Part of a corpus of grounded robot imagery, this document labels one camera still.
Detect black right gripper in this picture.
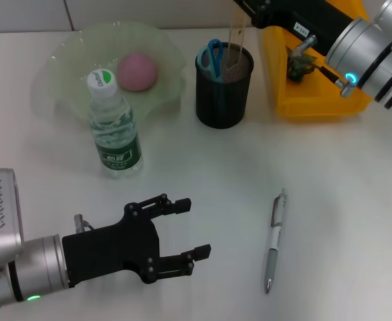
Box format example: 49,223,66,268
233,0,356,56

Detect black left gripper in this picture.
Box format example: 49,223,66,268
62,193,213,289

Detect clear plastic ruler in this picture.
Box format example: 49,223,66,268
227,15,249,72

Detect light blue scissors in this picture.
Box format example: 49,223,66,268
200,39,225,83

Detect green plastic wrapper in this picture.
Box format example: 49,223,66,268
285,46,317,83

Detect clear green label water bottle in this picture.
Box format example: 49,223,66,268
86,68,144,179

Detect pink peach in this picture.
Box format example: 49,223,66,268
116,51,159,92

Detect silver grey ballpoint pen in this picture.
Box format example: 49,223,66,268
262,187,288,294

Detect black mesh pen holder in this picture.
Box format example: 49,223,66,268
195,41,254,130

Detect green glass fruit plate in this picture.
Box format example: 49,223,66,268
31,20,187,130

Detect yellow plastic bin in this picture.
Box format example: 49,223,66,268
262,25,374,118

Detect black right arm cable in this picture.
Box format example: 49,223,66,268
291,35,359,98

